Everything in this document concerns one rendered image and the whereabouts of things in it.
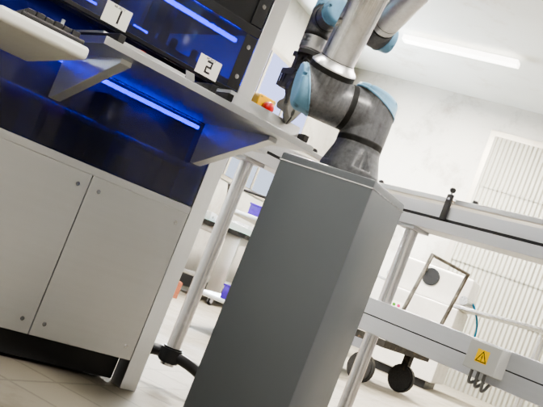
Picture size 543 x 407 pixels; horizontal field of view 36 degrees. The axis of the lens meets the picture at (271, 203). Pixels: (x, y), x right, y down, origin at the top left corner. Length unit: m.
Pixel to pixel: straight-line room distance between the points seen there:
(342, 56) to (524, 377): 1.16
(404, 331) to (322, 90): 1.18
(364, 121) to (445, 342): 1.02
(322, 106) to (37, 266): 0.96
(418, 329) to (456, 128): 7.44
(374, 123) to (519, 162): 7.93
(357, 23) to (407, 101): 8.52
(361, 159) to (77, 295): 0.98
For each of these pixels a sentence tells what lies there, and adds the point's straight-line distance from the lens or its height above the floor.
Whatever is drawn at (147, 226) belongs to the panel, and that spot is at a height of 0.50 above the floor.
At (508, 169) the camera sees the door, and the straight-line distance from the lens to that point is 9.92.
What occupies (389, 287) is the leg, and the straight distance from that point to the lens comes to 3.05.
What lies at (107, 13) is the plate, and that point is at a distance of 2.46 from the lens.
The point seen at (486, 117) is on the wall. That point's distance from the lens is 10.20.
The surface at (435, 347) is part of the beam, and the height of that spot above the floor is 0.47.
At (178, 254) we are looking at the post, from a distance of 2.66.
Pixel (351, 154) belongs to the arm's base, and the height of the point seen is 0.84.
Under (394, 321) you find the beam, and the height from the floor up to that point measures 0.50.
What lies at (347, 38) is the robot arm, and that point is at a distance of 1.99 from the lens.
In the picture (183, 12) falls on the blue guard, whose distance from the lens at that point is 2.58.
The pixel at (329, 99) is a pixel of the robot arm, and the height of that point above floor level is 0.94.
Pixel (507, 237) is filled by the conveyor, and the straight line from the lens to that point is 2.76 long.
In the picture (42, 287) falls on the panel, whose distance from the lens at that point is 2.49.
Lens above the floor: 0.53
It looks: 4 degrees up
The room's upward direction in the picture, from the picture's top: 22 degrees clockwise
